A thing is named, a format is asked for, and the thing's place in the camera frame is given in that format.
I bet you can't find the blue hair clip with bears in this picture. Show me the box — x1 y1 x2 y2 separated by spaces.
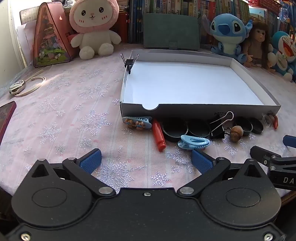
122 116 152 131

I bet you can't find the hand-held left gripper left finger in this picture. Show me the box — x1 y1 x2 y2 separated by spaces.
30 148 116 198

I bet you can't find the blue printed bag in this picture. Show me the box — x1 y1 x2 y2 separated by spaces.
276 0 296 22

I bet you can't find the pink bunny plush toy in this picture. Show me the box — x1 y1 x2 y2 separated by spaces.
69 0 122 61

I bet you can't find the small black binder clip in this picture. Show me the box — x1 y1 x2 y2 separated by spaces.
120 53 139 75

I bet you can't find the red plastic basket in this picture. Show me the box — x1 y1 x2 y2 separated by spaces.
249 0 277 6

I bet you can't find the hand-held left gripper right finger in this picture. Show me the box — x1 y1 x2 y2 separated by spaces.
177 149 266 198

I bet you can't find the green felt notebook case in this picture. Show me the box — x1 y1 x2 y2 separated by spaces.
143 13 200 51

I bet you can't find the silver key fob with lanyard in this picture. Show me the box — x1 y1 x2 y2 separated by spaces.
9 70 46 96

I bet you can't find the large black round lid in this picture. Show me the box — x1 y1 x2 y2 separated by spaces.
187 119 211 138
162 119 189 142

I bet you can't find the white cardboard box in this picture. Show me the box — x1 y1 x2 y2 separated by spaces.
120 49 281 117

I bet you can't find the clear plastic dish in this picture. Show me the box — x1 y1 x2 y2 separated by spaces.
262 113 275 127

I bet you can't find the grid cutting mat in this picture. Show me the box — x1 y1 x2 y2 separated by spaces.
19 6 42 25

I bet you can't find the blue robot cat plush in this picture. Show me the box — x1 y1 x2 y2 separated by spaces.
268 31 296 82

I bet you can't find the brown-haired doll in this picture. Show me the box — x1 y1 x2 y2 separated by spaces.
242 20 277 72

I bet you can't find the white paper sheet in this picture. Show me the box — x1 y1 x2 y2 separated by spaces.
16 23 37 67

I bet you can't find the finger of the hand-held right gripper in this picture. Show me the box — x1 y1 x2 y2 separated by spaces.
283 135 296 149
250 146 282 164

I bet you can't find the blue alien plush toy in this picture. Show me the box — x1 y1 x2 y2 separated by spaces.
202 13 253 64

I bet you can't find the plain blue hair clip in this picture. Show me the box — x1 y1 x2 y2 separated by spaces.
178 135 210 149

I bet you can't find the large black binder clip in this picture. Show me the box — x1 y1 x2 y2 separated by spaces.
209 111 234 139

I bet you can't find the pink triangular tin box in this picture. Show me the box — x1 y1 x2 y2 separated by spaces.
33 2 77 68

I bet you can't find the brown acorn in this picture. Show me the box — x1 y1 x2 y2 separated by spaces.
230 126 244 141

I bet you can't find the row of upright books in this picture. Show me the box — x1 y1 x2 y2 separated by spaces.
128 0 296 44

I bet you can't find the dark red flat case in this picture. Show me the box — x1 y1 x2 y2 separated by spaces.
0 101 17 144

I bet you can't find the small black round lid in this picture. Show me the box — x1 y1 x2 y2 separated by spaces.
249 118 264 134
235 117 253 137

